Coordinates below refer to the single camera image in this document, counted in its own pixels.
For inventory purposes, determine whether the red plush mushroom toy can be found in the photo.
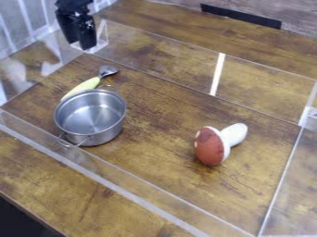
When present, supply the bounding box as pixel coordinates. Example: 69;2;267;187
192;123;247;167

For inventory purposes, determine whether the clear acrylic enclosure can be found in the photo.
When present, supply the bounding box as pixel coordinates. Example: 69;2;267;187
0;22;317;237

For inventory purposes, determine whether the black bar on table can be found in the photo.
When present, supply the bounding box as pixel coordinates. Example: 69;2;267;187
200;4;282;30

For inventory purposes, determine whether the stainless steel pot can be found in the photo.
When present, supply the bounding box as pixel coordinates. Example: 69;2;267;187
53;84;125;147

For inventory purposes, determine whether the clear acrylic triangle bracket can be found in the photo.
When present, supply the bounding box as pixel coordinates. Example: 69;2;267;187
70;19;108;54

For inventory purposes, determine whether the green handled metal spoon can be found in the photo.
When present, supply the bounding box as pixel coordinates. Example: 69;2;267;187
60;65;119;100

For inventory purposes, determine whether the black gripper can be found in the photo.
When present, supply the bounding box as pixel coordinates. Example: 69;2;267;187
54;0;96;50

